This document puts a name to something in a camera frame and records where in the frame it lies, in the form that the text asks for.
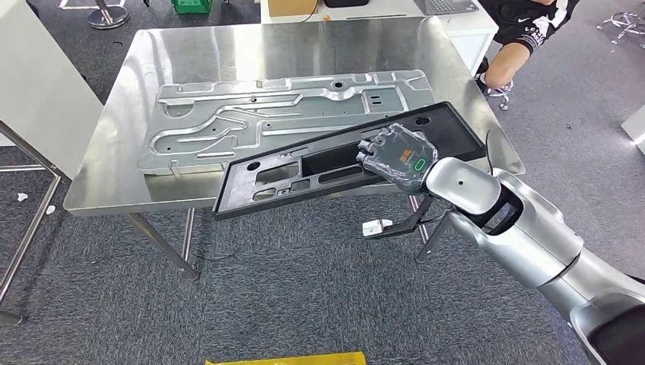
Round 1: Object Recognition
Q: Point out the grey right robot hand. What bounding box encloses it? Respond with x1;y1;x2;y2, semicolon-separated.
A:
356;123;440;196

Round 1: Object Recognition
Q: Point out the black desk cable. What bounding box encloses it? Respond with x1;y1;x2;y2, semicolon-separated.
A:
301;0;322;24

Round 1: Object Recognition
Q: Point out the stainless steel table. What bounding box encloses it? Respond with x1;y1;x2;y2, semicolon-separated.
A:
0;120;71;326

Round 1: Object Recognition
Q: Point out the black plastic plate bracket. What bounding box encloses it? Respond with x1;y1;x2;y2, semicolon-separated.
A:
212;101;488;221

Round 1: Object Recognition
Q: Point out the thin black cable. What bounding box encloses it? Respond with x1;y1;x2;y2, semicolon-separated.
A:
485;129;496;176

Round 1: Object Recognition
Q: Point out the chrome stool base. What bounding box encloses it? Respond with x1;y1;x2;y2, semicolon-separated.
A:
596;11;645;49
87;0;131;30
483;79;515;111

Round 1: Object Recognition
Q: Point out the grey laptop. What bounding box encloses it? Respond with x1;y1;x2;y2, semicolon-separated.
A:
414;0;480;16

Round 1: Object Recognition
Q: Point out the stainless steel workbench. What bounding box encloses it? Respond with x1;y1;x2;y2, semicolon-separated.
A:
64;16;526;281

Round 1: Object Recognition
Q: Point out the person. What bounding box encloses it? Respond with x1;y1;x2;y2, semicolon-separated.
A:
473;0;580;97

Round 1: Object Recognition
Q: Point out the white desk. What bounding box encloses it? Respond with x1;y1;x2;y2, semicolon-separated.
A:
260;0;500;75

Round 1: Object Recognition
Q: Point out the green plastic crate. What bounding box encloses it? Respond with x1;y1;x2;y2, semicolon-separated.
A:
171;0;213;14

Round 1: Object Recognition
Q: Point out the thin black strip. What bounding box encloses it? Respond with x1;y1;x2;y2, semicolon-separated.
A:
346;13;408;21

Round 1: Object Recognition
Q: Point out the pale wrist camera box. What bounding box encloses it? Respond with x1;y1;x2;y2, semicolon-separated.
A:
361;219;393;238

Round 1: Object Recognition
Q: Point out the black camera bracket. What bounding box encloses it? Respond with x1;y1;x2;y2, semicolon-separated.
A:
375;193;452;240

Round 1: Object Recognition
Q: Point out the brown cardboard box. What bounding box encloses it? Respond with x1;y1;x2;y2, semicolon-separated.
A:
267;0;319;17

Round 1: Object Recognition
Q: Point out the stamped sheet metal panel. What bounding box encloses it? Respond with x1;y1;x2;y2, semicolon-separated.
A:
137;69;437;177

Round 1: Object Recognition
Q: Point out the white cabinet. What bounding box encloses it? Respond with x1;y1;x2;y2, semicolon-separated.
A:
0;0;104;179

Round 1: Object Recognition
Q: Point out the white box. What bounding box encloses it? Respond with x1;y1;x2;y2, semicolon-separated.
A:
621;103;645;154

